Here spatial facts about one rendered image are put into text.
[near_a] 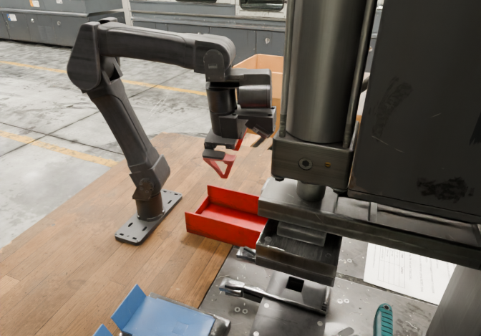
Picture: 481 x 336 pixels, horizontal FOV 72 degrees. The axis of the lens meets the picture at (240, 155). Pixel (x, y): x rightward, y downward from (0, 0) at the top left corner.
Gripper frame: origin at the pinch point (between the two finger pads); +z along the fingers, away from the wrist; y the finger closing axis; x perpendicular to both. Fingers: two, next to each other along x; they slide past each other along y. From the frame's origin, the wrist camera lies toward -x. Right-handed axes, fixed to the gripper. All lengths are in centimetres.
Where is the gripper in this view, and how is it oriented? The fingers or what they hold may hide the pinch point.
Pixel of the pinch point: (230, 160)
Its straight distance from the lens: 76.6
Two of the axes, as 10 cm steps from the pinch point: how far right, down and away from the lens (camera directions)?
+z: 0.8, 7.6, 6.4
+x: -9.6, -1.0, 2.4
